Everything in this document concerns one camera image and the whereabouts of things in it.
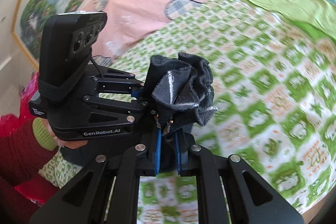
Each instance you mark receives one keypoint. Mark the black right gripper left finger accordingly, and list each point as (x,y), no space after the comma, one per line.
(105,190)

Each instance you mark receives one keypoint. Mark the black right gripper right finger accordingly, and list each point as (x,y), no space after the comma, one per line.
(228,189)

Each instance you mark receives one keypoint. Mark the black pants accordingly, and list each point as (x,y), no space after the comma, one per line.
(179,94)

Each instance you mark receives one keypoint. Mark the red sleeve left forearm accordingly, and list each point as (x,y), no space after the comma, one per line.
(25,148)

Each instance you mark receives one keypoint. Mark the left hand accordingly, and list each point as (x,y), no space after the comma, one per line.
(61,143)

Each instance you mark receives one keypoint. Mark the red sequined cloth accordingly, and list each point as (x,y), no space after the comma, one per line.
(37,189)

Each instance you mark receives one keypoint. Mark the green checkered cartoon bedsheet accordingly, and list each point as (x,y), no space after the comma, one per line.
(274,84)

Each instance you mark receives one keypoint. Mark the plain green sheet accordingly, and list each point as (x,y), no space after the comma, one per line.
(316,17)

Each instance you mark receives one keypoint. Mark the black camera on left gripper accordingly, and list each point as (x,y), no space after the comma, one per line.
(66,50)

